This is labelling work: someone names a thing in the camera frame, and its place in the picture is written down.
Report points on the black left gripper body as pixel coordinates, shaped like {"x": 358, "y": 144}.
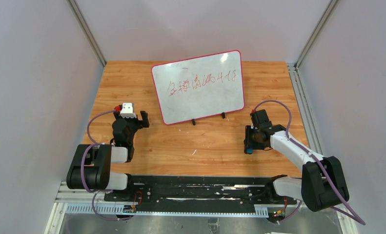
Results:
{"x": 132, "y": 119}

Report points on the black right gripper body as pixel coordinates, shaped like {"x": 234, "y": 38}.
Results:
{"x": 248, "y": 139}

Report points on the blue black foam eraser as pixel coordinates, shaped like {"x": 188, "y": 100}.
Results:
{"x": 249, "y": 151}

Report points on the pink framed whiteboard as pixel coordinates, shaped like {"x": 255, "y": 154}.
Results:
{"x": 199, "y": 87}

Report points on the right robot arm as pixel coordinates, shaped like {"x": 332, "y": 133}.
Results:
{"x": 322, "y": 184}

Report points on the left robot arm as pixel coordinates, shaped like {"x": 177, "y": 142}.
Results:
{"x": 90, "y": 169}

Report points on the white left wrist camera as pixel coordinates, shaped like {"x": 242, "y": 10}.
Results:
{"x": 127, "y": 110}

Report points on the aluminium side rail right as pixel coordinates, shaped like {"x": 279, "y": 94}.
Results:
{"x": 305, "y": 109}

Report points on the black mounting base plate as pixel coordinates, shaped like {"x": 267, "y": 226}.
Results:
{"x": 199, "y": 195}

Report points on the aluminium frame rail front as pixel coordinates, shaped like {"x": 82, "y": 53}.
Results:
{"x": 80, "y": 212}

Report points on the left aluminium corner post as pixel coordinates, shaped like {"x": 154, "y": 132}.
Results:
{"x": 87, "y": 31}

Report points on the aluminium corner post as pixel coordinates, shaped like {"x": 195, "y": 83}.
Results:
{"x": 87, "y": 31}
{"x": 316, "y": 32}

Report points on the right aluminium corner post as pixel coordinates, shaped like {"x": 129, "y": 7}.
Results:
{"x": 316, "y": 32}

